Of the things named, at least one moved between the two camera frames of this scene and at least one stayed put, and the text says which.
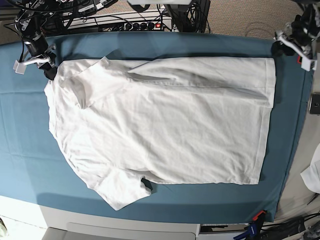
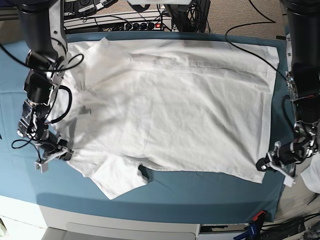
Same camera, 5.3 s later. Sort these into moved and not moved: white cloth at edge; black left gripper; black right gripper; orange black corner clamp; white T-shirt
Moved: white T-shirt; black right gripper; black left gripper
Not moved: orange black corner clamp; white cloth at edge
